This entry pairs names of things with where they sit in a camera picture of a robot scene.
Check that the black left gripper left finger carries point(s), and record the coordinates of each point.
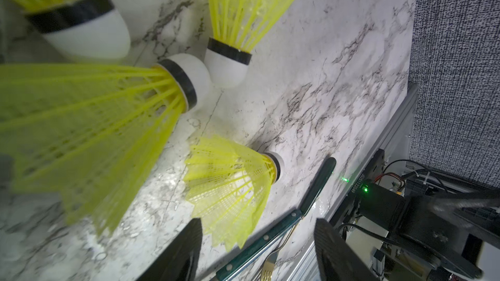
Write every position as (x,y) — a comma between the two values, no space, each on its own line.
(180,259)

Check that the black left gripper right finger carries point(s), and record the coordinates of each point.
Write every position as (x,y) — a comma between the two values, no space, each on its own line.
(336,260)

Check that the yellow shuttlecock six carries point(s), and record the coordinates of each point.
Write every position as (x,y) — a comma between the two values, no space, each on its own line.
(228,185)

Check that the yellow shuttlecock five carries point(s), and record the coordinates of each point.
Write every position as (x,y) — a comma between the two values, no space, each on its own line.
(92,133)

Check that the yellow shuttlecock three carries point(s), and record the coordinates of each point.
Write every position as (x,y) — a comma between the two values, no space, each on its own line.
(80,30)

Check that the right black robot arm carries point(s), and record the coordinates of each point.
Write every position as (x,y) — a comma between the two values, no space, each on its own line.
(434,228)

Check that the yellow shuttlecock seven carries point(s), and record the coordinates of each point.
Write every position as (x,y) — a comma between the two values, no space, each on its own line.
(237,27)

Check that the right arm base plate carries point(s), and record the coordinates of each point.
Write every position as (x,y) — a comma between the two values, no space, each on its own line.
(370,200)

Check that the green handled knife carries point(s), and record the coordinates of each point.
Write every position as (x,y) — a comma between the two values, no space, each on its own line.
(258,246)

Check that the green handled fork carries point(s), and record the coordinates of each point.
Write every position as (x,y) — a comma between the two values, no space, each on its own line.
(319,182)

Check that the aluminium front rail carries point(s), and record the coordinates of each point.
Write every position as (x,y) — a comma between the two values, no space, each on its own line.
(392,144)

